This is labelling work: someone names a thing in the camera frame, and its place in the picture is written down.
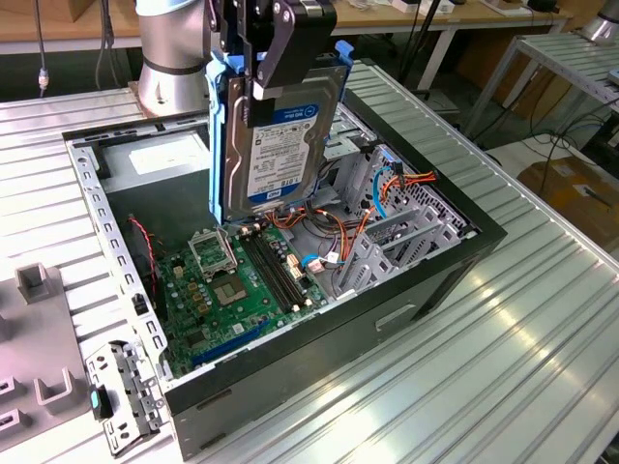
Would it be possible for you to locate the black latch blue button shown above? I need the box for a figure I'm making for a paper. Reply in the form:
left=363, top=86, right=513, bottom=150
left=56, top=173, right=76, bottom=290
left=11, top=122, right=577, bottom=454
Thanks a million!
left=88, top=384, right=116, bottom=421

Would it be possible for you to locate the orange yellow power wire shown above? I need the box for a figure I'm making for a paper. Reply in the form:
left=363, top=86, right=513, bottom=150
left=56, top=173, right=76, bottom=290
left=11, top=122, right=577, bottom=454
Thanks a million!
left=380, top=162, right=440, bottom=207

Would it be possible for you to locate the grey metal disk bay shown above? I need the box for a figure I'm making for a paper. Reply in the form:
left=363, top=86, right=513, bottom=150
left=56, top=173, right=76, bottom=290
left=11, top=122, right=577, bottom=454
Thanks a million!
left=332, top=142, right=480, bottom=302

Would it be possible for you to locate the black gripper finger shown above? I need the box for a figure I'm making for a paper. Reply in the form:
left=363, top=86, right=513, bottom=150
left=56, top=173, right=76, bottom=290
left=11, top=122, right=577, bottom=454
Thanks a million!
left=241, top=0, right=339, bottom=129
left=206, top=0, right=232, bottom=53

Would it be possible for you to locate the grey optical drive cage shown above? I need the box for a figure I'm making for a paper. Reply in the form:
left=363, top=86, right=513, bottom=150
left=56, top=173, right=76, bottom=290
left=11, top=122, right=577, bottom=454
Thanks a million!
left=316, top=103, right=379, bottom=217

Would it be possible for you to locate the green motherboard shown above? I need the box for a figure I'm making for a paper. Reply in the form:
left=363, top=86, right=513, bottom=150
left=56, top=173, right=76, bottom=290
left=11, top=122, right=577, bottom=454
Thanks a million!
left=155, top=222, right=331, bottom=381

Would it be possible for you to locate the black case fan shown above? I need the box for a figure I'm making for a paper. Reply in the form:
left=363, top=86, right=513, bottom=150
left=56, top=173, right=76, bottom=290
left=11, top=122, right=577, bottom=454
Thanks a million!
left=119, top=215, right=169, bottom=326

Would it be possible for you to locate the black cable metal plug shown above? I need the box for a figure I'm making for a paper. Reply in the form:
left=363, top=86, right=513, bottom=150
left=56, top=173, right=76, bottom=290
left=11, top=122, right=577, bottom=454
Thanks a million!
left=34, top=0, right=52, bottom=101

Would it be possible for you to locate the grey slot cover bracket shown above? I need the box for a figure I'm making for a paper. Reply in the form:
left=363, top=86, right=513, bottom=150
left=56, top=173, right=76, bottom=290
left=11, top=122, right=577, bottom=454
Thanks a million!
left=84, top=337, right=166, bottom=459

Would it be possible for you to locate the black stand pole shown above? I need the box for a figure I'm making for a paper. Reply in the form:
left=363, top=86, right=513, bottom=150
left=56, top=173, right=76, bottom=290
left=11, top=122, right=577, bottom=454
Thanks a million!
left=396, top=0, right=444, bottom=93

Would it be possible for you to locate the light blue wire white plug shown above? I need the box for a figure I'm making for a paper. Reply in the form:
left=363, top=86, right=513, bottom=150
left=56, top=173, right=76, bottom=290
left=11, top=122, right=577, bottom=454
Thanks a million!
left=299, top=253, right=342, bottom=276

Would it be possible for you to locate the blue expansion slot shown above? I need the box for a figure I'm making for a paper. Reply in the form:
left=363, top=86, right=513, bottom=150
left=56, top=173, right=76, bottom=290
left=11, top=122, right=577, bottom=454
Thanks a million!
left=191, top=317, right=271, bottom=368

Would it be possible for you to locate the grey parts rack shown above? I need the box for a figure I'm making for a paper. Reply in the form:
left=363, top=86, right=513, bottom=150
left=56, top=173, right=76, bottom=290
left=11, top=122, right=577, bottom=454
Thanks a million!
left=0, top=263, right=93, bottom=436

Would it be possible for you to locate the large cardboard box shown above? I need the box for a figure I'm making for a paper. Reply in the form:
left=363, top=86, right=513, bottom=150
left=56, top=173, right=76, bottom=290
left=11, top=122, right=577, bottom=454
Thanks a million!
left=516, top=155, right=619, bottom=246

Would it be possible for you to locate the hard disk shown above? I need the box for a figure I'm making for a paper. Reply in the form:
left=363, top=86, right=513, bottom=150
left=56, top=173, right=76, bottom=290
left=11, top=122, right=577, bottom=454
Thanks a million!
left=204, top=41, right=355, bottom=227

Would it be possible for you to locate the orange wire bundle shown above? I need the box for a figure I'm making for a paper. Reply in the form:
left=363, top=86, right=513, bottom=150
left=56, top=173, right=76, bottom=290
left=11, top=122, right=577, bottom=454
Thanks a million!
left=263, top=202, right=376, bottom=272

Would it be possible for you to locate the black open PC case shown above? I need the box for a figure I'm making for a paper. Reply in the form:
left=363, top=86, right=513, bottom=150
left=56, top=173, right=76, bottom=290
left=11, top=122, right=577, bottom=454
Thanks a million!
left=61, top=86, right=508, bottom=463

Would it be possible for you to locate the metal socket cover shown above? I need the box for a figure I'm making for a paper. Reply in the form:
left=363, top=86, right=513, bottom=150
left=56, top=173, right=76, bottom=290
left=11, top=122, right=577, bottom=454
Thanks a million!
left=187, top=226, right=239, bottom=284

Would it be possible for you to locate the black RAM slot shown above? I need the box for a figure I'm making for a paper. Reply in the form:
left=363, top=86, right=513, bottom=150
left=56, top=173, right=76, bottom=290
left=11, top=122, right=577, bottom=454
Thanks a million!
left=251, top=228, right=313, bottom=309
left=240, top=231, right=299, bottom=314

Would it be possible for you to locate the blue data wire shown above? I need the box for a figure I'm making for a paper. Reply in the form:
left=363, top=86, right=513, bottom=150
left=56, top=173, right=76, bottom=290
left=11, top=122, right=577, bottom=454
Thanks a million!
left=371, top=148, right=397, bottom=219

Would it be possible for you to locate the grey power supply unit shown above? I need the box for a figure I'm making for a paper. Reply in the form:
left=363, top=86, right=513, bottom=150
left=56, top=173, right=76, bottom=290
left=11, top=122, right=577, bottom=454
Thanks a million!
left=99, top=130, right=217, bottom=246

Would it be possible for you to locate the red black fan wire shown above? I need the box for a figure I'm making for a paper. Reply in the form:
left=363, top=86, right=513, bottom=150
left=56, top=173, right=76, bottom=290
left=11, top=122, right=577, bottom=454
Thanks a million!
left=128, top=217, right=161, bottom=310

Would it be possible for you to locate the CPU socket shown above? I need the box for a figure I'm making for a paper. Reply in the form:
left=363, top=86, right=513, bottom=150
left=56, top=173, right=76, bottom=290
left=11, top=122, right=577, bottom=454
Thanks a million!
left=210, top=275, right=250, bottom=307

